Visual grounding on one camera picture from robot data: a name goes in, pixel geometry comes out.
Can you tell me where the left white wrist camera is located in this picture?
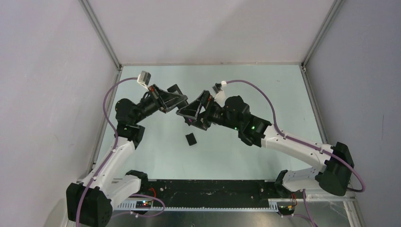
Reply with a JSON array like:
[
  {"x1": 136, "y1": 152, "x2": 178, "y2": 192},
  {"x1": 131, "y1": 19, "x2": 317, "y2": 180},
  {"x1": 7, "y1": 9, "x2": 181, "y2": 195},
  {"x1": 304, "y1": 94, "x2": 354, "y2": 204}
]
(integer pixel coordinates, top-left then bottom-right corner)
[{"x1": 137, "y1": 70, "x2": 151, "y2": 90}]

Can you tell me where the black battery cover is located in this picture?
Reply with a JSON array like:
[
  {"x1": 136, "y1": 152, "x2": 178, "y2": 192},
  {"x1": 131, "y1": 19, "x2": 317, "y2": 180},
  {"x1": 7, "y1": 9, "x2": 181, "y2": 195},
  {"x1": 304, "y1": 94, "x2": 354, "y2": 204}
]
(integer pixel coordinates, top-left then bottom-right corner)
[{"x1": 185, "y1": 133, "x2": 197, "y2": 146}]

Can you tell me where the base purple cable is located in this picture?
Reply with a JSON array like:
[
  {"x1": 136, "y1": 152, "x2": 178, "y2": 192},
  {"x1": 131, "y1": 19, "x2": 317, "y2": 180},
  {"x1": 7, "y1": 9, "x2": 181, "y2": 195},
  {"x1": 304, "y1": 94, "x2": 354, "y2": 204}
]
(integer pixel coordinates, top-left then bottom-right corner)
[
  {"x1": 111, "y1": 194, "x2": 166, "y2": 218},
  {"x1": 282, "y1": 188, "x2": 317, "y2": 227}
]

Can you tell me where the black remote control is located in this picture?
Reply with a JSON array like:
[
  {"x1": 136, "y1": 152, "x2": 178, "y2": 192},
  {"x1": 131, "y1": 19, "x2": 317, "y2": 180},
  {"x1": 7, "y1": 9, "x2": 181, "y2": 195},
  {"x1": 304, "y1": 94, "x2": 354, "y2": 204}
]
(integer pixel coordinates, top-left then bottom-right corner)
[{"x1": 167, "y1": 84, "x2": 191, "y2": 126}]

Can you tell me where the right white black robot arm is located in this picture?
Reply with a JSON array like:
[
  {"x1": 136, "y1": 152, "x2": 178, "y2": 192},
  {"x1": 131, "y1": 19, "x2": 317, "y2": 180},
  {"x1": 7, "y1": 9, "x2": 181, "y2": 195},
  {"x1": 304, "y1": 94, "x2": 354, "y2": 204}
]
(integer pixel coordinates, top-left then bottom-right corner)
[{"x1": 176, "y1": 90, "x2": 354, "y2": 198}]

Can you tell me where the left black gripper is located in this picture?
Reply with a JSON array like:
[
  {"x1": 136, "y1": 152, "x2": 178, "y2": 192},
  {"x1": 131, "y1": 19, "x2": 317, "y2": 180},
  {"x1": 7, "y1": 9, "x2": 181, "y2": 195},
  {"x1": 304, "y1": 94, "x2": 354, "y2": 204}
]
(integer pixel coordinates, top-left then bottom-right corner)
[{"x1": 133, "y1": 84, "x2": 187, "y2": 124}]

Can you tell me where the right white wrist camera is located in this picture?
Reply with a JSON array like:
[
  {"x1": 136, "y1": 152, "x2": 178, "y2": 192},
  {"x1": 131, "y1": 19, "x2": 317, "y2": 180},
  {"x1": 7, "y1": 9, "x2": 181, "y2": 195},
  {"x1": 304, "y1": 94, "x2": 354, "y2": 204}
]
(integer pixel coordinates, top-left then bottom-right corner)
[{"x1": 212, "y1": 80, "x2": 227, "y2": 106}]

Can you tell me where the aluminium frame rail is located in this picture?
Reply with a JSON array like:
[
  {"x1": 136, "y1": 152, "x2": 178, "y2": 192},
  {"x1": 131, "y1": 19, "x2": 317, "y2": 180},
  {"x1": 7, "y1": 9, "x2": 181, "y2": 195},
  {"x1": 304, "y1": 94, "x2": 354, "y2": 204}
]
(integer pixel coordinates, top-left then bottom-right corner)
[{"x1": 70, "y1": 178, "x2": 356, "y2": 214}]

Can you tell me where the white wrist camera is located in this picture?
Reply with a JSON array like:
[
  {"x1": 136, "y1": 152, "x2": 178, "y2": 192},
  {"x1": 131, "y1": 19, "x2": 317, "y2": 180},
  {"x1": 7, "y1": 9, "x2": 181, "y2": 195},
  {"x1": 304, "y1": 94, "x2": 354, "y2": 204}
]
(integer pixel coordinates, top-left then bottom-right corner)
[
  {"x1": 212, "y1": 80, "x2": 227, "y2": 106},
  {"x1": 137, "y1": 70, "x2": 151, "y2": 90}
]

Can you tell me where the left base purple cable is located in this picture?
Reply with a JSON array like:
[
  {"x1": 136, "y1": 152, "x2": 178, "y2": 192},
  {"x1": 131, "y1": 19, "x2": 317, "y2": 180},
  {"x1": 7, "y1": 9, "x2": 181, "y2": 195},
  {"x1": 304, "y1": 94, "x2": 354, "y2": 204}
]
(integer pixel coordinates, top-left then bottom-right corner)
[{"x1": 111, "y1": 194, "x2": 166, "y2": 218}]

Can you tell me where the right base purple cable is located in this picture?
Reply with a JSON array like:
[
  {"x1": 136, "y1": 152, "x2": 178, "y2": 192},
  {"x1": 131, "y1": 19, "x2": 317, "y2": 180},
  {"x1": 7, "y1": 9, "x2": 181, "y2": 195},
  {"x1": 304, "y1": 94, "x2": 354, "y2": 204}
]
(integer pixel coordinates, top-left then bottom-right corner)
[{"x1": 282, "y1": 188, "x2": 317, "y2": 227}]

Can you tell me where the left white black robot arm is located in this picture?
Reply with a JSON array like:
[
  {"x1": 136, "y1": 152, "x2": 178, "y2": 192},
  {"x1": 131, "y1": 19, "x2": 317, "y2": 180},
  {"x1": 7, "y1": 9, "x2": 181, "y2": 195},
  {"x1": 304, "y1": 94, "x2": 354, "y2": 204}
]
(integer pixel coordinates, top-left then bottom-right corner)
[{"x1": 66, "y1": 85, "x2": 187, "y2": 227}]

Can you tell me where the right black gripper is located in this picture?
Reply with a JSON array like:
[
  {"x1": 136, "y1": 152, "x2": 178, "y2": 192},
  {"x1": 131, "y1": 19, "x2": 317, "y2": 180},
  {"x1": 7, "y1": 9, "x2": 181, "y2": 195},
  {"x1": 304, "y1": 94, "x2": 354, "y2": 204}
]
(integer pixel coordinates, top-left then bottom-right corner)
[{"x1": 176, "y1": 90, "x2": 241, "y2": 131}]

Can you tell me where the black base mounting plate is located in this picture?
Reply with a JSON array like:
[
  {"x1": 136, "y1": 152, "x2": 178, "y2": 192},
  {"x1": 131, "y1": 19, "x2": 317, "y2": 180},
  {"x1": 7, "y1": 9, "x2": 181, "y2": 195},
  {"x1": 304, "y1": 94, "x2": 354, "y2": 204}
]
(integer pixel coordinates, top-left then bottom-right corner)
[{"x1": 139, "y1": 180, "x2": 291, "y2": 209}]

